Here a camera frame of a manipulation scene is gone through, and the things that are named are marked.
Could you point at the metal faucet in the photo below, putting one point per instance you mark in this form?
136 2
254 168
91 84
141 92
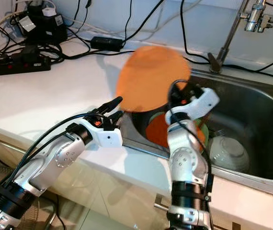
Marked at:
230 33

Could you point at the green plate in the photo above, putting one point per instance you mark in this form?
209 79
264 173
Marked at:
205 132

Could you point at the stainless steel sink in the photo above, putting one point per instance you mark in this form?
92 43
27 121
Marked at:
251 110

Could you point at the white ribbed bowl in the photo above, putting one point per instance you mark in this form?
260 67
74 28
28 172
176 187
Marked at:
230 153

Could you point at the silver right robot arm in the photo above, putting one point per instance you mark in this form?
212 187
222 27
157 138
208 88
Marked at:
187 158

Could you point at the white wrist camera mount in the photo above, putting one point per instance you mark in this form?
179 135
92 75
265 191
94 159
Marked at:
199 103
108 138

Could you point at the white plug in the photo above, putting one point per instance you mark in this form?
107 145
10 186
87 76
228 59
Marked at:
50 10

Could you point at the small black power adapter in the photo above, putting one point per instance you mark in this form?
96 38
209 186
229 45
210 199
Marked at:
107 43

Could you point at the orange round plate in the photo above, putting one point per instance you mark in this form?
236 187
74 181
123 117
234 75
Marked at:
151 76

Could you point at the beige kitchen cabinet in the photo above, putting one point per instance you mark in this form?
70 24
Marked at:
122 191

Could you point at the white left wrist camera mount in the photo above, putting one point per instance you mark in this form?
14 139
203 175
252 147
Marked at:
108 138

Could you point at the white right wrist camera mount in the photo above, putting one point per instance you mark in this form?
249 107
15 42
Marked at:
199 103

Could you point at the black power strip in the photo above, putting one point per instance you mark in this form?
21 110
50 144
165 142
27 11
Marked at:
17 67

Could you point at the black power supply box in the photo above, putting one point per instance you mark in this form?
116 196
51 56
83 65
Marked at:
45 26

